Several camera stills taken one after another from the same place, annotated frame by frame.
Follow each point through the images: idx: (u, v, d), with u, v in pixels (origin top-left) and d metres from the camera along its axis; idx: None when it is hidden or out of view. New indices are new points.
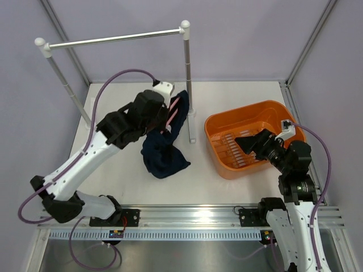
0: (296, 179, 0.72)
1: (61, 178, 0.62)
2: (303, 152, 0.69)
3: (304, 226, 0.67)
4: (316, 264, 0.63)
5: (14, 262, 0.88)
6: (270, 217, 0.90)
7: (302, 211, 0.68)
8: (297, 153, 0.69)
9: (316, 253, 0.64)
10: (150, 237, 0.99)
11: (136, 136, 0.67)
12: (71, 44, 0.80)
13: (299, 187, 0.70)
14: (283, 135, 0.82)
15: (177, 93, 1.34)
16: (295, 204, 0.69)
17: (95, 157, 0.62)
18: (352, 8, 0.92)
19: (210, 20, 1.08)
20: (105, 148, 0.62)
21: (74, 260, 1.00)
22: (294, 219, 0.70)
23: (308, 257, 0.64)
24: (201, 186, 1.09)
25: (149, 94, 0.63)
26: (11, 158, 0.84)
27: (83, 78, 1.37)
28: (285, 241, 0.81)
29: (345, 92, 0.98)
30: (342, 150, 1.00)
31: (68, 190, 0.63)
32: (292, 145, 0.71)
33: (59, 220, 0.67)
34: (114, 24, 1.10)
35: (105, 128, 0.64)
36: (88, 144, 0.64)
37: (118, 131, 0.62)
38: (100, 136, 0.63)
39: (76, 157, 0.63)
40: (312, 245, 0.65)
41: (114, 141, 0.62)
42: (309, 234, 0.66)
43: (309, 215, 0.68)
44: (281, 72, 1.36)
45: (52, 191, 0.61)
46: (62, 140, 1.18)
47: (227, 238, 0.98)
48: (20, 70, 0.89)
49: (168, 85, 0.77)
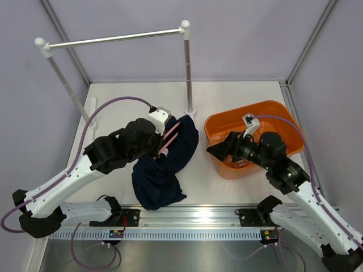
0: (283, 170, 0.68)
1: (42, 196, 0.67)
2: (274, 141, 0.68)
3: (315, 207, 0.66)
4: (347, 234, 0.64)
5: (14, 262, 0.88)
6: (274, 216, 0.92)
7: (305, 194, 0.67)
8: (272, 145, 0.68)
9: (340, 224, 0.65)
10: (150, 236, 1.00)
11: (121, 164, 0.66)
12: (71, 45, 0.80)
13: (289, 174, 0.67)
14: None
15: (177, 94, 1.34)
16: (294, 191, 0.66)
17: (74, 182, 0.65)
18: (352, 8, 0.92)
19: (210, 20, 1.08)
20: (88, 173, 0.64)
21: (74, 260, 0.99)
22: (302, 204, 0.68)
23: (337, 233, 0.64)
24: (201, 186, 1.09)
25: (139, 124, 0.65)
26: (11, 158, 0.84)
27: (83, 78, 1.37)
28: (301, 229, 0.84)
29: (345, 92, 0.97)
30: (343, 149, 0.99)
31: (47, 208, 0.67)
32: (263, 140, 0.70)
33: (37, 235, 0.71)
34: (114, 24, 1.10)
35: (92, 152, 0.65)
36: (73, 167, 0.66)
37: (103, 157, 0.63)
38: (87, 161, 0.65)
39: (59, 178, 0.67)
40: (333, 220, 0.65)
41: (98, 167, 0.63)
42: (323, 212, 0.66)
43: (313, 194, 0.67)
44: (281, 72, 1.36)
45: (30, 208, 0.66)
46: (61, 140, 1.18)
47: (226, 238, 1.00)
48: (20, 69, 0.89)
49: (164, 114, 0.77)
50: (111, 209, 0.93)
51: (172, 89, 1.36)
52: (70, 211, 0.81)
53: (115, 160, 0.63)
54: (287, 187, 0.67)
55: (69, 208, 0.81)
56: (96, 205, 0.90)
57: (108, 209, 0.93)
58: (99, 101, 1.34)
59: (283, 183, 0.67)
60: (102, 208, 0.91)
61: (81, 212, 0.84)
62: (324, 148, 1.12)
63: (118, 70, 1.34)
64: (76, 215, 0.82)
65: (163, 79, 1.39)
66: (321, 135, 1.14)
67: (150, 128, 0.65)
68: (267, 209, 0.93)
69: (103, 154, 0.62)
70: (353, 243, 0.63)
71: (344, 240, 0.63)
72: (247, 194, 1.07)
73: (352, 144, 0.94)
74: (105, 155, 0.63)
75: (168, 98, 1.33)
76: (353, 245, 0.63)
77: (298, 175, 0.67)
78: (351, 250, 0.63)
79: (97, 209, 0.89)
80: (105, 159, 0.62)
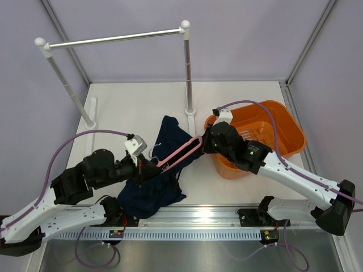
0: (245, 152, 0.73)
1: (13, 225, 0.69)
2: (222, 128, 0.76)
3: (285, 172, 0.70)
4: (324, 187, 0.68)
5: (14, 262, 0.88)
6: (273, 212, 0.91)
7: (272, 165, 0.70)
8: (222, 131, 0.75)
9: (314, 180, 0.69)
10: (150, 236, 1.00)
11: (89, 195, 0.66)
12: (70, 44, 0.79)
13: (251, 152, 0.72)
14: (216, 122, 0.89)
15: (176, 94, 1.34)
16: (262, 165, 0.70)
17: (41, 214, 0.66)
18: (352, 8, 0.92)
19: (210, 19, 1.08)
20: (51, 207, 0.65)
21: (74, 260, 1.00)
22: (274, 175, 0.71)
23: (315, 189, 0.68)
24: (202, 187, 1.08)
25: (94, 158, 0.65)
26: (11, 158, 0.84)
27: (83, 78, 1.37)
28: (294, 208, 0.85)
29: (346, 92, 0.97)
30: (343, 150, 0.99)
31: (20, 235, 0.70)
32: (214, 132, 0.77)
33: (16, 254, 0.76)
34: (115, 25, 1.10)
35: (58, 186, 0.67)
36: (40, 199, 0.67)
37: (64, 192, 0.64)
38: (53, 194, 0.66)
39: (28, 209, 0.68)
40: (307, 179, 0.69)
41: (62, 201, 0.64)
42: (294, 174, 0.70)
43: (279, 162, 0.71)
44: (281, 72, 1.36)
45: (4, 236, 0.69)
46: (61, 140, 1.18)
47: (226, 238, 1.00)
48: (21, 70, 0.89)
49: (135, 144, 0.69)
50: (105, 214, 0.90)
51: (172, 89, 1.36)
52: (51, 228, 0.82)
53: (78, 195, 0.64)
54: (254, 165, 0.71)
55: (50, 224, 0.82)
56: (85, 213, 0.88)
57: (101, 214, 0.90)
58: (100, 101, 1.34)
59: (251, 163, 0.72)
60: (93, 215, 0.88)
61: (64, 225, 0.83)
62: (324, 148, 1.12)
63: (117, 69, 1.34)
64: (57, 230, 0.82)
65: (163, 79, 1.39)
66: (321, 136, 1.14)
67: (108, 161, 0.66)
68: (265, 208, 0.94)
69: (68, 188, 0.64)
70: (332, 193, 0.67)
71: (324, 194, 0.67)
72: (247, 194, 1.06)
73: (351, 144, 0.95)
74: (66, 191, 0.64)
75: (168, 98, 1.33)
76: (333, 195, 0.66)
77: (260, 151, 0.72)
78: (332, 200, 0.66)
79: (86, 217, 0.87)
80: (66, 195, 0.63)
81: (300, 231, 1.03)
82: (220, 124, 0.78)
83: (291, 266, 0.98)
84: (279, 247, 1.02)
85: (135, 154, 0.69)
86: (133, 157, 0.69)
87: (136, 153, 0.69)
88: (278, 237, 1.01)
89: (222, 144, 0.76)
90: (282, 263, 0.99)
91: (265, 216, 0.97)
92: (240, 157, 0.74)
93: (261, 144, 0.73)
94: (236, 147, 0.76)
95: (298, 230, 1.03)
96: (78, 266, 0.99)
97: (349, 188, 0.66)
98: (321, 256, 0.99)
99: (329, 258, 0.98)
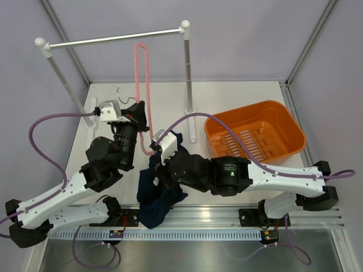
0: (222, 176, 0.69)
1: (34, 208, 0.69)
2: (185, 163, 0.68)
3: (273, 180, 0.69)
4: (312, 178, 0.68)
5: (14, 262, 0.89)
6: (272, 215, 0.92)
7: (260, 176, 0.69)
8: (190, 168, 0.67)
9: (301, 175, 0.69)
10: (150, 236, 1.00)
11: (117, 177, 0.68)
12: (71, 44, 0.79)
13: (231, 173, 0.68)
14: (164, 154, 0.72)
15: (177, 94, 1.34)
16: (250, 184, 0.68)
17: (68, 198, 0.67)
18: (351, 8, 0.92)
19: (210, 20, 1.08)
20: (81, 190, 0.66)
21: (74, 260, 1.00)
22: (265, 187, 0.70)
23: (305, 183, 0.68)
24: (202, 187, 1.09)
25: (96, 151, 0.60)
26: (11, 158, 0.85)
27: (83, 78, 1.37)
28: (283, 204, 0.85)
29: (346, 92, 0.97)
30: (342, 151, 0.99)
31: (38, 220, 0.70)
32: (179, 171, 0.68)
33: (21, 244, 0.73)
34: (115, 25, 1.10)
35: (87, 170, 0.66)
36: (68, 183, 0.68)
37: (95, 181, 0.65)
38: (81, 178, 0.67)
39: (54, 192, 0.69)
40: (295, 178, 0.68)
41: (93, 186, 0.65)
42: (282, 177, 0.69)
43: (264, 170, 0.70)
44: (281, 72, 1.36)
45: (22, 219, 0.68)
46: (61, 140, 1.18)
47: (226, 238, 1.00)
48: (21, 69, 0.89)
49: (109, 109, 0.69)
50: (108, 212, 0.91)
51: (171, 89, 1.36)
52: (59, 220, 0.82)
53: (109, 179, 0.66)
54: (240, 186, 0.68)
55: (58, 216, 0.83)
56: (89, 209, 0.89)
57: (104, 211, 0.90)
58: (100, 101, 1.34)
59: (235, 186, 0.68)
60: (97, 212, 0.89)
61: (71, 219, 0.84)
62: (323, 148, 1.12)
63: (118, 70, 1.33)
64: (64, 222, 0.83)
65: (163, 79, 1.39)
66: (321, 136, 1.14)
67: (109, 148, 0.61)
68: (265, 215, 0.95)
69: (98, 175, 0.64)
70: (320, 181, 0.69)
71: (315, 185, 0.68)
72: (247, 194, 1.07)
73: (351, 144, 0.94)
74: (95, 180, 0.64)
75: (168, 99, 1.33)
76: (321, 182, 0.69)
77: (237, 166, 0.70)
78: (324, 187, 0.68)
79: (91, 213, 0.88)
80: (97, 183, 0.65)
81: (300, 231, 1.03)
82: (180, 160, 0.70)
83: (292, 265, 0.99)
84: (278, 247, 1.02)
85: (117, 115, 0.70)
86: (122, 119, 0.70)
87: (118, 115, 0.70)
88: (278, 237, 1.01)
89: (194, 179, 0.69)
90: (283, 262, 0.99)
91: (269, 220, 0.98)
92: (218, 184, 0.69)
93: (236, 160, 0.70)
94: (207, 175, 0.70)
95: (298, 230, 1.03)
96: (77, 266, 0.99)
97: (326, 168, 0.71)
98: (321, 255, 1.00)
99: (329, 258, 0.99)
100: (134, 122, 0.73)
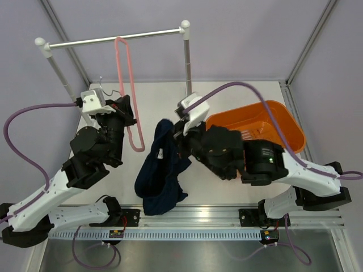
0: (260, 161, 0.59)
1: (22, 212, 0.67)
2: (223, 139, 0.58)
3: (304, 174, 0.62)
4: (332, 177, 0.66)
5: (15, 261, 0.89)
6: (272, 215, 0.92)
7: (293, 169, 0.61)
8: (231, 146, 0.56)
9: (325, 173, 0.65)
10: (150, 236, 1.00)
11: (102, 173, 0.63)
12: (70, 44, 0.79)
13: (270, 160, 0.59)
14: (191, 123, 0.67)
15: (176, 95, 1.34)
16: (286, 174, 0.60)
17: (54, 198, 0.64)
18: (351, 9, 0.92)
19: (210, 20, 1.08)
20: (64, 190, 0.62)
21: (74, 260, 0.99)
22: (294, 180, 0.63)
23: (328, 181, 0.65)
24: (203, 187, 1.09)
25: (79, 141, 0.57)
26: (11, 158, 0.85)
27: (83, 78, 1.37)
28: (283, 204, 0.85)
29: (346, 92, 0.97)
30: (343, 151, 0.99)
31: (28, 222, 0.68)
32: (215, 148, 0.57)
33: (21, 245, 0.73)
34: (115, 25, 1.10)
35: (69, 168, 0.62)
36: (51, 183, 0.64)
37: (77, 178, 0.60)
38: (64, 177, 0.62)
39: (39, 194, 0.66)
40: (323, 174, 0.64)
41: (75, 184, 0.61)
42: (313, 173, 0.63)
43: (296, 162, 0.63)
44: (281, 72, 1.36)
45: (12, 223, 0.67)
46: (61, 140, 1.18)
47: (227, 238, 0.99)
48: (21, 70, 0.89)
49: (92, 98, 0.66)
50: (108, 212, 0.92)
51: (172, 89, 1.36)
52: (59, 219, 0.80)
53: (93, 175, 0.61)
54: (277, 174, 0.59)
55: (59, 216, 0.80)
56: (90, 209, 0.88)
57: (105, 211, 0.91)
58: None
59: (273, 173, 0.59)
60: (98, 212, 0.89)
61: (72, 219, 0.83)
62: (324, 148, 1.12)
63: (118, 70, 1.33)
64: (66, 222, 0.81)
65: (163, 78, 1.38)
66: (321, 136, 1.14)
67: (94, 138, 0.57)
68: (265, 215, 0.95)
69: (80, 171, 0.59)
70: (337, 181, 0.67)
71: (334, 184, 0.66)
72: (247, 194, 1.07)
73: (351, 144, 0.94)
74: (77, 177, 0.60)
75: (168, 98, 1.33)
76: (338, 182, 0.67)
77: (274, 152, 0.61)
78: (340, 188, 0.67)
79: (91, 213, 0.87)
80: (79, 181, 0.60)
81: (300, 231, 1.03)
82: (216, 135, 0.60)
83: (292, 265, 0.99)
84: (278, 247, 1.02)
85: (101, 104, 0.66)
86: (106, 109, 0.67)
87: (102, 104, 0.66)
88: (278, 237, 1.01)
89: (225, 161, 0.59)
90: (283, 262, 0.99)
91: (269, 220, 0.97)
92: (252, 169, 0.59)
93: (273, 145, 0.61)
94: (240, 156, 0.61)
95: (298, 230, 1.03)
96: (77, 266, 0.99)
97: (340, 169, 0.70)
98: (321, 255, 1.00)
99: (329, 258, 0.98)
100: (119, 113, 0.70)
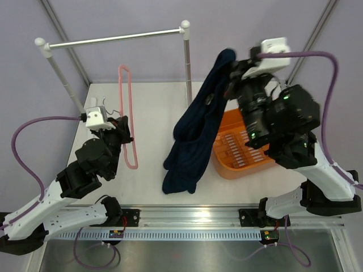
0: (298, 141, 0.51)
1: (17, 221, 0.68)
2: (305, 103, 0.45)
3: (329, 171, 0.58)
4: (350, 182, 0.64)
5: (14, 262, 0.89)
6: (271, 213, 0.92)
7: (321, 161, 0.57)
8: (314, 116, 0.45)
9: (345, 177, 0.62)
10: (150, 236, 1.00)
11: (95, 185, 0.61)
12: (70, 44, 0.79)
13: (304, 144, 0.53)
14: (264, 66, 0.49)
15: (176, 94, 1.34)
16: (315, 164, 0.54)
17: (49, 207, 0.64)
18: (351, 9, 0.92)
19: (210, 20, 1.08)
20: (58, 200, 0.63)
21: (74, 260, 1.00)
22: (316, 174, 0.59)
23: (345, 185, 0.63)
24: (204, 187, 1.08)
25: (83, 153, 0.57)
26: (11, 158, 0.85)
27: (83, 78, 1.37)
28: (287, 203, 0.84)
29: (346, 92, 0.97)
30: (343, 151, 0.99)
31: (24, 231, 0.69)
32: (300, 113, 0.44)
33: (18, 252, 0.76)
34: (115, 25, 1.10)
35: (63, 178, 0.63)
36: (46, 193, 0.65)
37: (72, 188, 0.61)
38: (58, 187, 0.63)
39: (34, 204, 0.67)
40: (342, 176, 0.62)
41: (69, 195, 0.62)
42: (335, 172, 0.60)
43: (324, 157, 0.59)
44: (281, 71, 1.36)
45: (8, 232, 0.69)
46: (61, 140, 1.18)
47: (227, 238, 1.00)
48: (21, 70, 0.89)
49: (96, 114, 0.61)
50: (106, 213, 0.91)
51: (172, 89, 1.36)
52: (54, 225, 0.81)
53: (87, 187, 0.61)
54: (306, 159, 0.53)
55: (54, 221, 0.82)
56: (87, 212, 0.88)
57: (102, 213, 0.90)
58: (100, 101, 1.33)
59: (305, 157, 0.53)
60: (95, 213, 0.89)
61: (67, 222, 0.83)
62: None
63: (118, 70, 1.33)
64: (60, 228, 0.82)
65: (163, 78, 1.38)
66: None
67: (100, 151, 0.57)
68: (265, 212, 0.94)
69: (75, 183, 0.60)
70: (352, 188, 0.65)
71: (349, 190, 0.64)
72: (247, 194, 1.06)
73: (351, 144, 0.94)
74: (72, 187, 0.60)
75: (168, 99, 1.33)
76: (353, 190, 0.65)
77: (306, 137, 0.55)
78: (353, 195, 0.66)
79: (88, 216, 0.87)
80: (74, 191, 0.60)
81: (300, 231, 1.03)
82: (300, 96, 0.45)
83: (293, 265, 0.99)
84: (278, 247, 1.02)
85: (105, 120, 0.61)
86: (109, 125, 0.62)
87: (105, 119, 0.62)
88: (278, 237, 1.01)
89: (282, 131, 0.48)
90: (284, 263, 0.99)
91: (267, 219, 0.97)
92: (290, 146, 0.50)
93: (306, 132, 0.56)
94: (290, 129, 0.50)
95: (298, 230, 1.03)
96: (77, 267, 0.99)
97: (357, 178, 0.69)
98: (320, 255, 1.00)
99: (329, 258, 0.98)
100: (119, 130, 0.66)
